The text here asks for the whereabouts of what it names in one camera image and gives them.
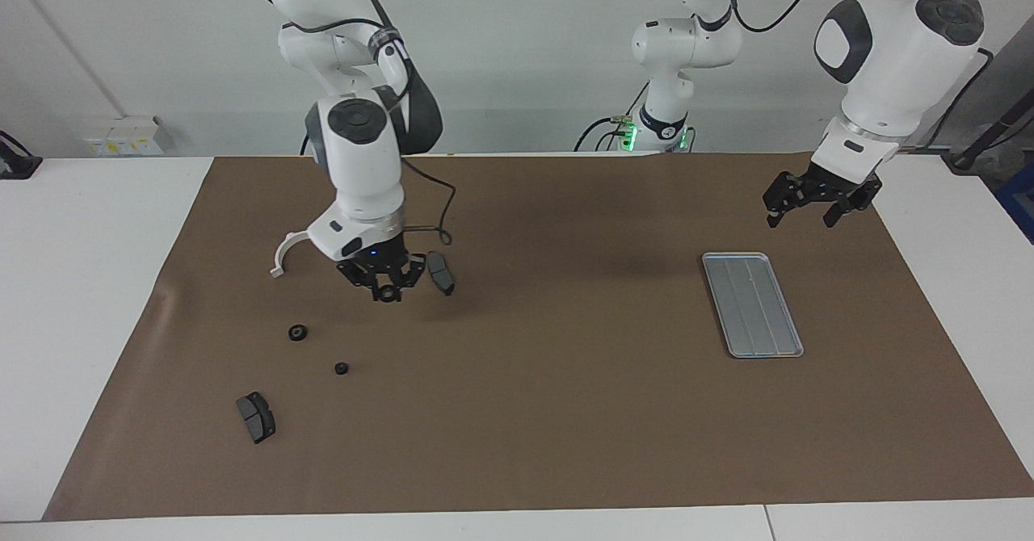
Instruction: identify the black clamp mount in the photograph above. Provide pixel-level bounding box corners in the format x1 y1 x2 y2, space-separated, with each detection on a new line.
0 131 44 180

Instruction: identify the black left base cable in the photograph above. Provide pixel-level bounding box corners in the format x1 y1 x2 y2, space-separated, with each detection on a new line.
574 81 651 153

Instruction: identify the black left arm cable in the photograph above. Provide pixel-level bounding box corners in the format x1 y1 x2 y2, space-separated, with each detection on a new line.
675 0 994 150

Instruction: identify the silver metal ribbed tray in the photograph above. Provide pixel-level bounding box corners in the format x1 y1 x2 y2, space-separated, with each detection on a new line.
701 252 805 359

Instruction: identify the white wall socket box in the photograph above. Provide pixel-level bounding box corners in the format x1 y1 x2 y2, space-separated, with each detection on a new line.
83 115 174 157

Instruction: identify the brown paper table mat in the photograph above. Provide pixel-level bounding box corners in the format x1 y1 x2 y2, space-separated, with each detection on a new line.
42 152 1034 522

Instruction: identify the blue crate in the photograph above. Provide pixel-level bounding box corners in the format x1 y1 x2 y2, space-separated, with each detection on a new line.
995 161 1034 245

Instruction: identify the grey metal panel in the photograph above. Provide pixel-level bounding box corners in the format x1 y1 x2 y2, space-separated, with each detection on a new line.
921 15 1034 154

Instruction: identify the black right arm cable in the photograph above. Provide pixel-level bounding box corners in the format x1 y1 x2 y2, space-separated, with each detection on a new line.
230 0 457 247

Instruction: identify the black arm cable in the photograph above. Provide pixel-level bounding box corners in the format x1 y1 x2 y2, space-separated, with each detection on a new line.
675 0 994 150
230 0 457 247

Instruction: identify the grey brake pad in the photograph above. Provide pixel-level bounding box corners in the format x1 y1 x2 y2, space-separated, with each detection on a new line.
236 392 277 445
426 250 456 297

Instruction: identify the white curved plastic bracket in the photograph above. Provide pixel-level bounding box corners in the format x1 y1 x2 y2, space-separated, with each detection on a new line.
270 232 313 279

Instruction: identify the black stand pole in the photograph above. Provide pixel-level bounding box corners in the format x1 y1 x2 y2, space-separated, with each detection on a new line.
947 89 1034 173

